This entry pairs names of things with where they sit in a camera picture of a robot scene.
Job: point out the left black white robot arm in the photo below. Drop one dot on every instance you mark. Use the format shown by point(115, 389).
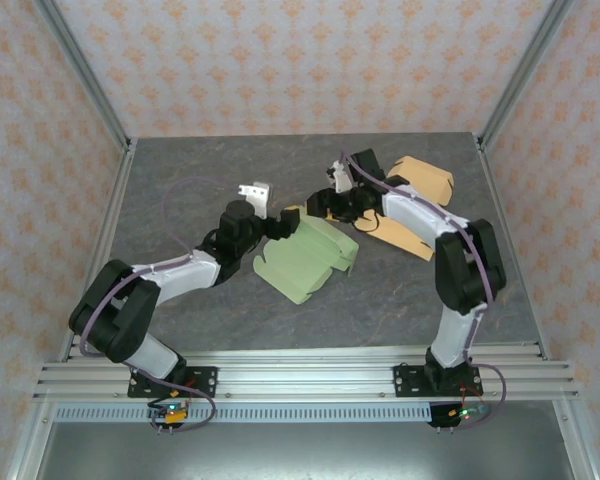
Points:
point(180, 275)

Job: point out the orange paper box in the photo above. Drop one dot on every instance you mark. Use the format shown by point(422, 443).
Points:
point(425, 180)

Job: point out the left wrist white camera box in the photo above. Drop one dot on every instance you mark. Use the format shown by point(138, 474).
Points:
point(257, 197)

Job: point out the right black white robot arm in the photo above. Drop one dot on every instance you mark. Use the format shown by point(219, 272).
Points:
point(460, 330)

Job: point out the grey metal sheet panel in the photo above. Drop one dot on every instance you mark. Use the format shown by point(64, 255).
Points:
point(305, 455)

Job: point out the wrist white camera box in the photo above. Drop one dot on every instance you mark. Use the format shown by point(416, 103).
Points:
point(257, 197)
point(341, 175)

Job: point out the aluminium mounting rail beam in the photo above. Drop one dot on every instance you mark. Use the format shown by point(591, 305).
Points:
point(305, 380)

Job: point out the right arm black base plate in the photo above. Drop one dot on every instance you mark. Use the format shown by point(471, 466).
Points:
point(405, 380)

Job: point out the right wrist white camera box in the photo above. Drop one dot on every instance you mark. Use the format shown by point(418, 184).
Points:
point(341, 175)

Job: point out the aluminium lower frame bar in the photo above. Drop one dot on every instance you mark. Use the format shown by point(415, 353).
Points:
point(584, 457)
point(25, 457)

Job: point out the green paper box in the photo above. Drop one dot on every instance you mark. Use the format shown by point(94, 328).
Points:
point(300, 265)

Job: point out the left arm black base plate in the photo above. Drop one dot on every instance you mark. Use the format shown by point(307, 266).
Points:
point(205, 380)

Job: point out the aluminium upright frame post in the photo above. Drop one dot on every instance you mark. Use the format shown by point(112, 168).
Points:
point(85, 70)
point(524, 70)

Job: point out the aluminium table side rail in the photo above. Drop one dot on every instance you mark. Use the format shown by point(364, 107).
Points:
point(118, 190)
point(498, 200)

